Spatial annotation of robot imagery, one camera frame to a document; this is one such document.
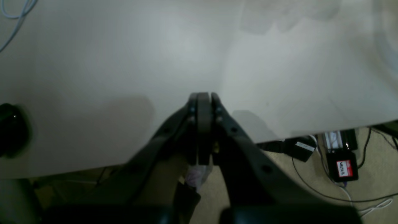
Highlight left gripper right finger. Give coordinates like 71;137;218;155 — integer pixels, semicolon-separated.
211;93;362;224

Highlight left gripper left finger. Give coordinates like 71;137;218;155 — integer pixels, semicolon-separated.
42;93;212;224

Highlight black power adapter white label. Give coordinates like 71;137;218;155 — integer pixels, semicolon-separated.
256;136;317;162

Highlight black power adapter red label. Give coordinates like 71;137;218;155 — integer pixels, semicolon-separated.
327;151;359;183

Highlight black computer mouse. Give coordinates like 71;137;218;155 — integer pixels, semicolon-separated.
0;103;31;159

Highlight white coiled cable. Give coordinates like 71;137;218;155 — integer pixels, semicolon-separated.
0;0;38;53

